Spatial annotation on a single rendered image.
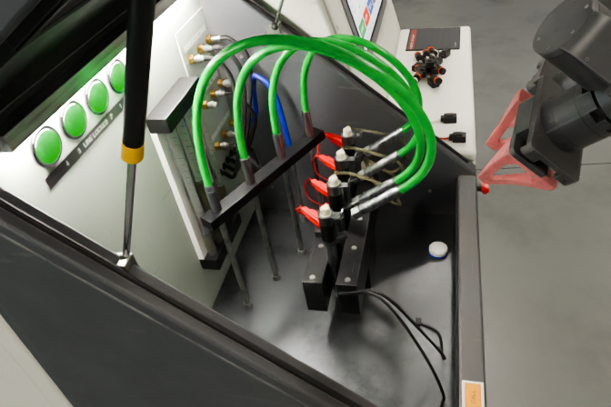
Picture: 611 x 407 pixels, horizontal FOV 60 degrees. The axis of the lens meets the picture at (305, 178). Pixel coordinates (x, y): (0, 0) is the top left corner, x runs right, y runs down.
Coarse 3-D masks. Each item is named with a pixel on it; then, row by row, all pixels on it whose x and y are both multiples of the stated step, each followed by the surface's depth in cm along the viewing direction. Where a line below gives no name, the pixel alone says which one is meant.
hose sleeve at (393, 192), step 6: (396, 186) 82; (384, 192) 84; (390, 192) 83; (396, 192) 82; (372, 198) 85; (378, 198) 84; (384, 198) 83; (390, 198) 83; (396, 198) 83; (360, 204) 87; (366, 204) 85; (372, 204) 85; (378, 204) 84; (360, 210) 86; (366, 210) 86; (372, 210) 86
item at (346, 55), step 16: (224, 48) 74; (240, 48) 72; (320, 48) 70; (336, 48) 70; (208, 64) 76; (352, 64) 70; (368, 64) 70; (208, 80) 77; (384, 80) 71; (400, 96) 72; (416, 112) 72; (432, 128) 74; (432, 144) 75; (432, 160) 77; (208, 176) 90; (416, 176) 80; (400, 192) 82
